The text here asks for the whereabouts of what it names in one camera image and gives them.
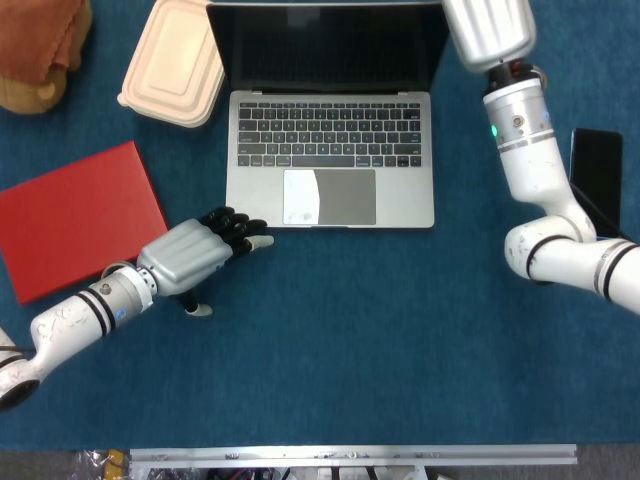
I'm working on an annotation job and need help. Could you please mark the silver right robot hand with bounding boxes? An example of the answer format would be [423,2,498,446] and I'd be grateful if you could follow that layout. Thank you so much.
[442,0,538,76]

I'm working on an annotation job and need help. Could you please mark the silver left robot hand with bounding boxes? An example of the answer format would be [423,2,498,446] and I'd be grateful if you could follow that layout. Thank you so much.
[135,207,275,317]

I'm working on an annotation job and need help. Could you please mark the silver Apple laptop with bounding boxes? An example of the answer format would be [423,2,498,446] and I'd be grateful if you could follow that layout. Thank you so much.
[204,0,451,231]

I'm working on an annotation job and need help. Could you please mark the red flat box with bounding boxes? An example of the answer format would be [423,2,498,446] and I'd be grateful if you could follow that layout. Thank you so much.
[0,140,171,306]

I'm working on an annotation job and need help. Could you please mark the blue felt table cover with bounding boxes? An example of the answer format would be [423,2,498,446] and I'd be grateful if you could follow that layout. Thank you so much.
[0,0,640,451]

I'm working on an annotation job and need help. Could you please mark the black smartphone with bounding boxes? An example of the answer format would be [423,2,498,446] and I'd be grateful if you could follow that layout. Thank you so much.
[569,127,624,241]

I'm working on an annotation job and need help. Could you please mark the cream lidded food container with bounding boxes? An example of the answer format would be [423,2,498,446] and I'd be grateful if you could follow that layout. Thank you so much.
[117,0,226,129]

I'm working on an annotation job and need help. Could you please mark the tan plush toy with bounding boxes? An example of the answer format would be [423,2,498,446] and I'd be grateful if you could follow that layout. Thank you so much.
[0,0,94,116]

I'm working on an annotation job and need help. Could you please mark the clear plastic bag yellow contents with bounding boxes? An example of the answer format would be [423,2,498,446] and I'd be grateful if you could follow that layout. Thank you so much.
[69,448,132,480]

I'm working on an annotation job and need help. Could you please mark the rust brown cloth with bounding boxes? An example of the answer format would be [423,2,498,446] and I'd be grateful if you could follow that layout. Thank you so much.
[0,0,86,85]

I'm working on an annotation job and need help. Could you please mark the bundle of coloured cables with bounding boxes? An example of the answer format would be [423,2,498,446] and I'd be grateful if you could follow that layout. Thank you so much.
[207,467,286,480]

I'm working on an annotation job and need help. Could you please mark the aluminium profile rail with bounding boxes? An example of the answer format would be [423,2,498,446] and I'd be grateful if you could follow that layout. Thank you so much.
[129,443,578,469]

